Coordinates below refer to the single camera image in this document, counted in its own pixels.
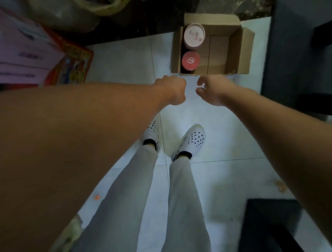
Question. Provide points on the pink cylinder canister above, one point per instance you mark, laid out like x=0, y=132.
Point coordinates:
x=194, y=35

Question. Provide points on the person's left forearm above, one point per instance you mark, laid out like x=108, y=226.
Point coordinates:
x=67, y=156

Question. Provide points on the person's grey trousers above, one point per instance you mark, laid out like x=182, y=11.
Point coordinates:
x=124, y=207

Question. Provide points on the brown cardboard box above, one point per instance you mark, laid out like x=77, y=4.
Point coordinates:
x=223, y=52

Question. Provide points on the red and pink carton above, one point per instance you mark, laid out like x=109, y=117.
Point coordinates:
x=31, y=52

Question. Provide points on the person's right hand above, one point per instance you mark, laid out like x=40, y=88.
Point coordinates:
x=218, y=89

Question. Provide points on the black stool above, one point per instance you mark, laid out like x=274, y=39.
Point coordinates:
x=269, y=226

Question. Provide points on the dark grey furniture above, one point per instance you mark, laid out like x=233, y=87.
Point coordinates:
x=295, y=57

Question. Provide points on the person's left hand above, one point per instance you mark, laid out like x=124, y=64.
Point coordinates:
x=171, y=89

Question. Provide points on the red canister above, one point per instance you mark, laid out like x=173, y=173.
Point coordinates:
x=191, y=61

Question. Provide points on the person's right forearm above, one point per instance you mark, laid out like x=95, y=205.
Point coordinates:
x=290, y=145

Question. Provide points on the person's white shoe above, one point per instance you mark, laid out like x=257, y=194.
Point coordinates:
x=151, y=132
x=191, y=140

